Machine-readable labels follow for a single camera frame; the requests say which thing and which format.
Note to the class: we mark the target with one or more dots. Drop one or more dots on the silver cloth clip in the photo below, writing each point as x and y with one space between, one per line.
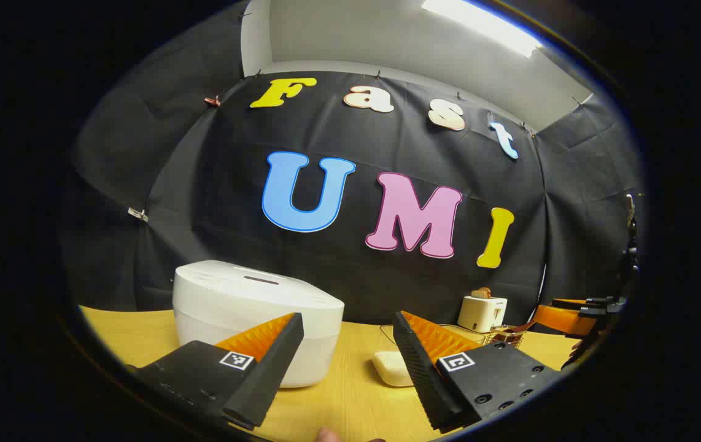
137 214

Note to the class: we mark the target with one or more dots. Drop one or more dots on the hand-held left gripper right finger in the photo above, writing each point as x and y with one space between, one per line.
424 380

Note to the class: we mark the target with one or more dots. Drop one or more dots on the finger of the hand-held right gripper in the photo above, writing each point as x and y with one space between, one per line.
562 319

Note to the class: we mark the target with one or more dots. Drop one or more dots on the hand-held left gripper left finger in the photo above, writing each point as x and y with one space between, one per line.
271 374

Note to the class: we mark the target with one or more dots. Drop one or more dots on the toasted bread slice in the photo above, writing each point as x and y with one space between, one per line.
481 293

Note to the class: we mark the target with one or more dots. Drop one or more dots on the white toaster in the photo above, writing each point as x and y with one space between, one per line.
479 313

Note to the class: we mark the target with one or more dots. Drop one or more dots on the black backdrop cloth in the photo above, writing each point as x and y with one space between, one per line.
215 202

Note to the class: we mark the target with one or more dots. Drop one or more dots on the white rice cooker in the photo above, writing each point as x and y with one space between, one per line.
234 307

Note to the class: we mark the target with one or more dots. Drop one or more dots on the copper cloth clip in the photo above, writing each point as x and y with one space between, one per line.
212 101

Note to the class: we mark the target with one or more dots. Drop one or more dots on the brown wooden spoon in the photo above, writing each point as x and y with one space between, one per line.
513 330

